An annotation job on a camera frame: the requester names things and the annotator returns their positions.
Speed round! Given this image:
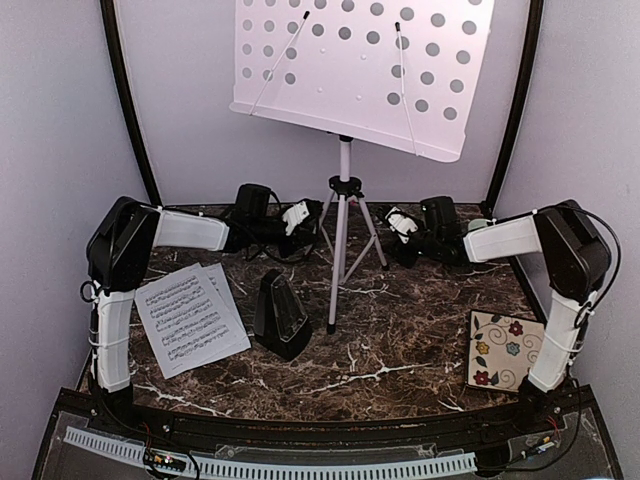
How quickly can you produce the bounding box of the white music stand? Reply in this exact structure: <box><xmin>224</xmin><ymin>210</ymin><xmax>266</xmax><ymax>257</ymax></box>
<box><xmin>228</xmin><ymin>0</ymin><xmax>496</xmax><ymax>335</ymax></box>

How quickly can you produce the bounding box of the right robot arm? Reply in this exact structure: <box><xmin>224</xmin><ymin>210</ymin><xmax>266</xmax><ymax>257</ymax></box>
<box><xmin>380</xmin><ymin>196</ymin><xmax>621</xmax><ymax>392</ymax></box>

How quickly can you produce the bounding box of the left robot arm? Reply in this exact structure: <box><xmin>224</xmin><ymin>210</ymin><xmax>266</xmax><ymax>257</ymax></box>
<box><xmin>84</xmin><ymin>184</ymin><xmax>323</xmax><ymax>394</ymax></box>

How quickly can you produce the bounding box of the pale green bowl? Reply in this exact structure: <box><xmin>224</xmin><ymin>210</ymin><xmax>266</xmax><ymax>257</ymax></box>
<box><xmin>468</xmin><ymin>218</ymin><xmax>493</xmax><ymax>232</ymax></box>

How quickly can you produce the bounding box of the back sheet music page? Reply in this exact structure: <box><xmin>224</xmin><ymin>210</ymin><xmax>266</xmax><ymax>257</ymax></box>
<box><xmin>204</xmin><ymin>263</ymin><xmax>240</xmax><ymax>321</ymax></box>

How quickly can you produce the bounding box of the sheet music page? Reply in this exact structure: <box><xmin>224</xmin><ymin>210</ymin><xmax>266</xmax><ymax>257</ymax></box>
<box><xmin>204</xmin><ymin>263</ymin><xmax>240</xmax><ymax>321</ymax></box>
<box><xmin>135</xmin><ymin>263</ymin><xmax>251</xmax><ymax>379</ymax></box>

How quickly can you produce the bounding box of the black metronome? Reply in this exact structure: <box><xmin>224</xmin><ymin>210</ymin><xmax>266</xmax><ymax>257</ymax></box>
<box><xmin>253</xmin><ymin>269</ymin><xmax>313</xmax><ymax>361</ymax></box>

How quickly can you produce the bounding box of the front sheet music page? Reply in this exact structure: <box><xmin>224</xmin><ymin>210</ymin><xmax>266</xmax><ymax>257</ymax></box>
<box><xmin>135</xmin><ymin>263</ymin><xmax>251</xmax><ymax>379</ymax></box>

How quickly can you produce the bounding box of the floral square coaster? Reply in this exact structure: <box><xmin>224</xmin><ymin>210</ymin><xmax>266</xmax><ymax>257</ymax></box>
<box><xmin>466</xmin><ymin>310</ymin><xmax>544</xmax><ymax>393</ymax></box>

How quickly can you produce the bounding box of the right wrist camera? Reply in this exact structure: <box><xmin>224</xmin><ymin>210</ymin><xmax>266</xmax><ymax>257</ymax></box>
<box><xmin>383</xmin><ymin>206</ymin><xmax>420</xmax><ymax>245</ymax></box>

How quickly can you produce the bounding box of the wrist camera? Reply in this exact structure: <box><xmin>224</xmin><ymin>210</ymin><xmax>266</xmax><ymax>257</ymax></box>
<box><xmin>383</xmin><ymin>206</ymin><xmax>420</xmax><ymax>245</ymax></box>
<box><xmin>281</xmin><ymin>199</ymin><xmax>323</xmax><ymax>236</ymax></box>

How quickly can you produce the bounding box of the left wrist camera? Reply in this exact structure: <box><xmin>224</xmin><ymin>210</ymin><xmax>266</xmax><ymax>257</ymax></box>
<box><xmin>281</xmin><ymin>199</ymin><xmax>323</xmax><ymax>236</ymax></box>

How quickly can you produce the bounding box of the grey cable duct strip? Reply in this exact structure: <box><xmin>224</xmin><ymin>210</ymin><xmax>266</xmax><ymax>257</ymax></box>
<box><xmin>63</xmin><ymin>427</ymin><xmax>477</xmax><ymax>479</ymax></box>

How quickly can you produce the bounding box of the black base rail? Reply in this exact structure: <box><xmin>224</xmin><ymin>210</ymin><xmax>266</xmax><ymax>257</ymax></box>
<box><xmin>41</xmin><ymin>386</ymin><xmax>598</xmax><ymax>451</ymax></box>

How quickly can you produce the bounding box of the right black corner post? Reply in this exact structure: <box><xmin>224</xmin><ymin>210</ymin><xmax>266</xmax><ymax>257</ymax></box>
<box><xmin>481</xmin><ymin>0</ymin><xmax>544</xmax><ymax>217</ymax></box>

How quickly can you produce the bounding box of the black corner post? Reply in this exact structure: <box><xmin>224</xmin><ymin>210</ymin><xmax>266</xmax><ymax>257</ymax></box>
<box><xmin>99</xmin><ymin>0</ymin><xmax>163</xmax><ymax>206</ymax></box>
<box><xmin>481</xmin><ymin>0</ymin><xmax>544</xmax><ymax>217</ymax></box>

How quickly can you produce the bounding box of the left black corner post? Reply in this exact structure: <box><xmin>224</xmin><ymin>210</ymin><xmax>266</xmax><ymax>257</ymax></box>
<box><xmin>99</xmin><ymin>0</ymin><xmax>163</xmax><ymax>206</ymax></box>

